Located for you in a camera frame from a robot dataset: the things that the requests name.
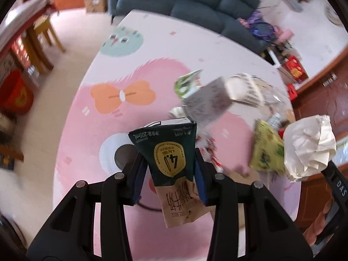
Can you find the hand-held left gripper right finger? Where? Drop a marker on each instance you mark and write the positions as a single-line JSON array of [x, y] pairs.
[[201, 180]]

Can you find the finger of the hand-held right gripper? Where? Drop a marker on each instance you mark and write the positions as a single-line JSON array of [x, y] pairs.
[[338, 186]]

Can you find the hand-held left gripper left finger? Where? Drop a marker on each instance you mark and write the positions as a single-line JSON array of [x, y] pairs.
[[138, 175]]

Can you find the red white wrapper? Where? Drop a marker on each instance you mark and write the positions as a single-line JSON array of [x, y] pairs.
[[209, 146]]

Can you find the green brown milk carton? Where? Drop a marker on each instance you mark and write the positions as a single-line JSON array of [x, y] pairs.
[[168, 157]]

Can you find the green snack bag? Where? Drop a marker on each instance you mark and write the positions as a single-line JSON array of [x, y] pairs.
[[266, 149]]

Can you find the silver cardboard box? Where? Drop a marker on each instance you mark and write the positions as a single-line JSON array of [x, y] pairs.
[[206, 103]]

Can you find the white green packet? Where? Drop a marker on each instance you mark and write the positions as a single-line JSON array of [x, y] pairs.
[[186, 84]]

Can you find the clear plastic bag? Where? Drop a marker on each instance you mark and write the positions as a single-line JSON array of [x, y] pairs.
[[274, 98]]

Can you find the printed pink tablecloth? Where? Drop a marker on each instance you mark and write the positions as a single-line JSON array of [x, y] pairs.
[[108, 119]]

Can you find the small crumpled white paper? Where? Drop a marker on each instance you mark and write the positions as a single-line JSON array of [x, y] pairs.
[[177, 112]]

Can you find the red box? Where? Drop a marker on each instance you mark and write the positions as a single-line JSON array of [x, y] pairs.
[[295, 69]]

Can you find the white cabinet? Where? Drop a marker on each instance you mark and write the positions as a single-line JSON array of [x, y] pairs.
[[273, 57]]

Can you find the red bucket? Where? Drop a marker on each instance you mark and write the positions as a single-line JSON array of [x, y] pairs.
[[15, 92]]

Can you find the purple backpack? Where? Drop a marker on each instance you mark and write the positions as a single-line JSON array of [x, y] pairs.
[[259, 27]]

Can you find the wooden chair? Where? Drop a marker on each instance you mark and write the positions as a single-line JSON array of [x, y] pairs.
[[43, 25]]

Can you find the dark blue sofa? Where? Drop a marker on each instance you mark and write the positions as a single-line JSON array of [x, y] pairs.
[[190, 2]]

